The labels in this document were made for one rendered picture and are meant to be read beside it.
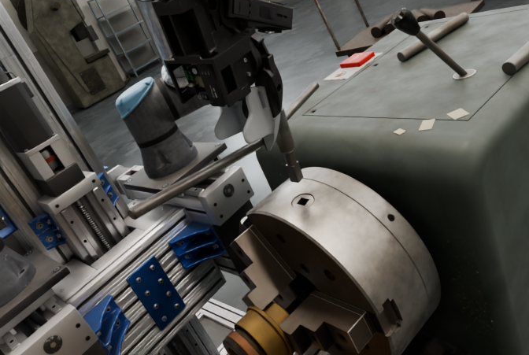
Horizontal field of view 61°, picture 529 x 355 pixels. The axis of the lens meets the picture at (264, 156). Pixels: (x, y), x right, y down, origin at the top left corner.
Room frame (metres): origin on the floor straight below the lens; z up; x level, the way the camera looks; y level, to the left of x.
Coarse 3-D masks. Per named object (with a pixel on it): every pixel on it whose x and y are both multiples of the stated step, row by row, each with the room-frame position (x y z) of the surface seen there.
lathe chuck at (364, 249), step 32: (288, 192) 0.61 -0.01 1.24; (320, 192) 0.57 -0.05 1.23; (256, 224) 0.62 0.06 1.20; (288, 224) 0.54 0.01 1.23; (320, 224) 0.52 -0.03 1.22; (352, 224) 0.51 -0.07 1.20; (288, 256) 0.57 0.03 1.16; (320, 256) 0.50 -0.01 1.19; (352, 256) 0.48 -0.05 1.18; (384, 256) 0.48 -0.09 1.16; (288, 288) 0.62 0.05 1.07; (320, 288) 0.53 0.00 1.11; (352, 288) 0.46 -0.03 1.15; (384, 288) 0.46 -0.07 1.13; (416, 288) 0.47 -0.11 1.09; (416, 320) 0.47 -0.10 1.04; (352, 352) 0.52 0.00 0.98; (384, 352) 0.45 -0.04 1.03
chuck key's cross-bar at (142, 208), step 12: (312, 84) 0.61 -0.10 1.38; (300, 96) 0.59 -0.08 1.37; (288, 108) 0.57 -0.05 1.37; (252, 144) 0.50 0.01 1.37; (228, 156) 0.48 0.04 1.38; (240, 156) 0.48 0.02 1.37; (204, 168) 0.45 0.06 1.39; (216, 168) 0.46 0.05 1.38; (180, 180) 0.43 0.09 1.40; (192, 180) 0.43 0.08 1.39; (168, 192) 0.41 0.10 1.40; (180, 192) 0.42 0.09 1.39; (144, 204) 0.39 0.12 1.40; (156, 204) 0.40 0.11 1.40; (132, 216) 0.38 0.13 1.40
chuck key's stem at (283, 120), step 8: (280, 120) 0.54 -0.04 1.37; (280, 128) 0.54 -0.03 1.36; (288, 128) 0.54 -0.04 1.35; (280, 136) 0.54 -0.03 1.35; (288, 136) 0.54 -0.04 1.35; (280, 144) 0.55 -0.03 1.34; (288, 144) 0.54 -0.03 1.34; (288, 152) 0.54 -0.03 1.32; (288, 160) 0.55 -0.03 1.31; (288, 168) 0.56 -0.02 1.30; (296, 168) 0.55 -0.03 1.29; (296, 176) 0.55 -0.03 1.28
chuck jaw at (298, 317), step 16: (304, 304) 0.53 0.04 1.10; (320, 304) 0.51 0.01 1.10; (336, 304) 0.49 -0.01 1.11; (384, 304) 0.45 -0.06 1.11; (288, 320) 0.51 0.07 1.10; (304, 320) 0.49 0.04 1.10; (320, 320) 0.48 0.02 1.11; (336, 320) 0.46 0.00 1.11; (352, 320) 0.45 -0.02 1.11; (368, 320) 0.45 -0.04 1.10; (384, 320) 0.45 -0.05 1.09; (288, 336) 0.49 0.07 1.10; (304, 336) 0.49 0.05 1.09; (320, 336) 0.47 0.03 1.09; (336, 336) 0.46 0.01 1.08; (352, 336) 0.44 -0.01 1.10; (368, 336) 0.45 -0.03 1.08
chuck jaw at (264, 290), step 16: (240, 240) 0.60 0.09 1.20; (256, 240) 0.61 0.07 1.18; (240, 256) 0.61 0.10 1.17; (256, 256) 0.59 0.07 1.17; (272, 256) 0.59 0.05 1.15; (256, 272) 0.57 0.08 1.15; (272, 272) 0.57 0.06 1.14; (288, 272) 0.58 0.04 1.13; (256, 288) 0.56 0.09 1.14; (272, 288) 0.56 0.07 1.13; (256, 304) 0.54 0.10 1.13
